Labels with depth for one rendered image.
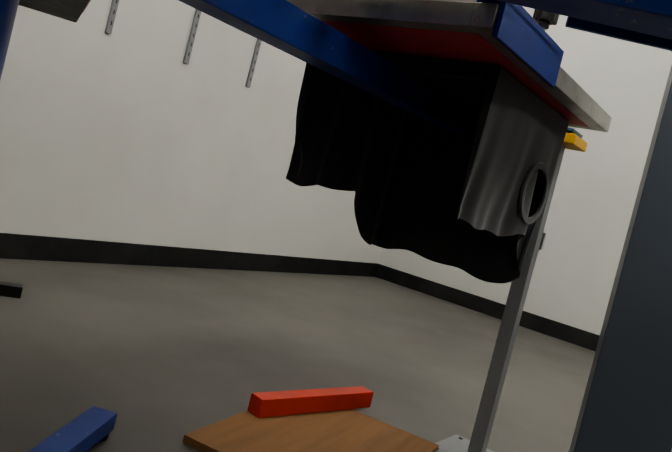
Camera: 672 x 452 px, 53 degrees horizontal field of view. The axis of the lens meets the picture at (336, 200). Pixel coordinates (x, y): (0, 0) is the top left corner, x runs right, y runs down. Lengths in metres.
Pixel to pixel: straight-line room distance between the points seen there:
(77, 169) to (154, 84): 0.57
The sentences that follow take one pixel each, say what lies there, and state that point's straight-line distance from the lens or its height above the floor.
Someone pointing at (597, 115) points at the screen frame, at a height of 0.97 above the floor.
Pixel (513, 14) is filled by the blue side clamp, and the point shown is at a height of 0.99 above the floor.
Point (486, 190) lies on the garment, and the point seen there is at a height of 0.73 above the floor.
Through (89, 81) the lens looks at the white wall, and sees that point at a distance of 3.30.
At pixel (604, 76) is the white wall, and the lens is 5.12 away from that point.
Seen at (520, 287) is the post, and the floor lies 0.51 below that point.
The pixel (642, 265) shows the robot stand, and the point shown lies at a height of 0.66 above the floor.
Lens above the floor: 0.67
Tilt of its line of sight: 1 degrees down
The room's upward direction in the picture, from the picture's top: 14 degrees clockwise
